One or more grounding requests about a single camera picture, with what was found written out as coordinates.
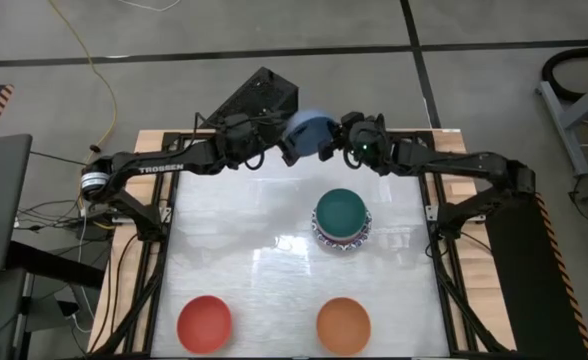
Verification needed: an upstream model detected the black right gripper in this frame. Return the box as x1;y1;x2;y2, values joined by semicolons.
317;110;393;176

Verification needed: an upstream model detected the yellow cable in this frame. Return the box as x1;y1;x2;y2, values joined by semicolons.
48;0;119;164

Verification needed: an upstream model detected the black desk base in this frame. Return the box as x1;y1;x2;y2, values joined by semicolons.
3;239;106;290

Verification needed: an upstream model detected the wooden table board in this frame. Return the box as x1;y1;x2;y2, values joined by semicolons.
87;128;518;354

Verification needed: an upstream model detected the teal bowl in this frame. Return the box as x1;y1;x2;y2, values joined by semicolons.
315;187;368;239

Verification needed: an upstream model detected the blue patterned white bowl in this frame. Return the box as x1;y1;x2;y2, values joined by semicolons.
311;204;375;252

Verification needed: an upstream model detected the grey metal stand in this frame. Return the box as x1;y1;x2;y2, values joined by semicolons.
534;69;588;177

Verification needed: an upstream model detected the orange bowl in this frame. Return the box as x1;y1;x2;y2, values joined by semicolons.
315;296;373;357

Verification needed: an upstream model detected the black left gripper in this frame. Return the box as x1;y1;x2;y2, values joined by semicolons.
217;111;302;172

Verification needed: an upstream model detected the black perforated computer tower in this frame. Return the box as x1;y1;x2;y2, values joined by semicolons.
204;66;300;131

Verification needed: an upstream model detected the white floor cable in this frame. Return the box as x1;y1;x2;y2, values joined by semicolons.
117;0;183;13

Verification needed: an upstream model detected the black hose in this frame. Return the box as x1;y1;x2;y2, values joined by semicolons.
542;47;588;104

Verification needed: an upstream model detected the black table frame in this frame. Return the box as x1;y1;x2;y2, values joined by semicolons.
88;128;518;360

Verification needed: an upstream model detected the red bowl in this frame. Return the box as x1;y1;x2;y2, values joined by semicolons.
176;294;234;356

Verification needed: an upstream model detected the large hazard striped black mat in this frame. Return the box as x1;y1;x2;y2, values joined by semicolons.
484;192;588;360

